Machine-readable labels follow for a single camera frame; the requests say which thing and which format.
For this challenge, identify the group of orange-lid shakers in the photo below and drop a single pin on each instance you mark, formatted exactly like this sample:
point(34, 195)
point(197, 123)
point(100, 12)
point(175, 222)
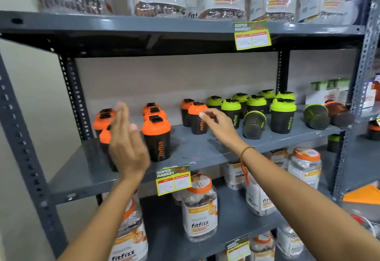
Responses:
point(102, 123)

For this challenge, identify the person's right forearm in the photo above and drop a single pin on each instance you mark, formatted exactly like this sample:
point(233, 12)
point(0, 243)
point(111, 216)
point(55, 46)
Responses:
point(297, 204)

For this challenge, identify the green yellow price tag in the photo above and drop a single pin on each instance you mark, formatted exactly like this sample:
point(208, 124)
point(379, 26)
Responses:
point(252, 39)
point(239, 252)
point(173, 183)

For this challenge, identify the person's left forearm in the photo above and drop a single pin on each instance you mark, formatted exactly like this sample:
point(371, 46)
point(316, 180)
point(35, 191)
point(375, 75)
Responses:
point(101, 225)

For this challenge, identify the grey metal shelf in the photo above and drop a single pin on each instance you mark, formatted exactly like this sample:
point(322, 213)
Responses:
point(193, 154)

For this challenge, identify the grey slotted metal rack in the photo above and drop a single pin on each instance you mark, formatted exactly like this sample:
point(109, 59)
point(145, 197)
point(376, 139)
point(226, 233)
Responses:
point(359, 166)

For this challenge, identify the person's left hand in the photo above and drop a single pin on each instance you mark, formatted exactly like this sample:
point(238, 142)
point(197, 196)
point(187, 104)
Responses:
point(127, 151)

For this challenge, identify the row of green tubes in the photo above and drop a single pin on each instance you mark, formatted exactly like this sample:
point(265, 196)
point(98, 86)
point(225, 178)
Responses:
point(319, 85)

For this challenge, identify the orange flat box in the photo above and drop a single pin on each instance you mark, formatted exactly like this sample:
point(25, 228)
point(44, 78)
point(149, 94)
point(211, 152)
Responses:
point(363, 195)

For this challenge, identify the person's right hand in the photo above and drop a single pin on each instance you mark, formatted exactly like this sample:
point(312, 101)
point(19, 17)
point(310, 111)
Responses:
point(222, 127)

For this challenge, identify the group of green-lid shakers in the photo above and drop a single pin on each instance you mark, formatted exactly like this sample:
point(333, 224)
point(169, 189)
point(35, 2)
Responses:
point(282, 121)

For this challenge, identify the white paper pack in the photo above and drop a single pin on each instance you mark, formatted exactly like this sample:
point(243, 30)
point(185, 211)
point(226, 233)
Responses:
point(353, 11)

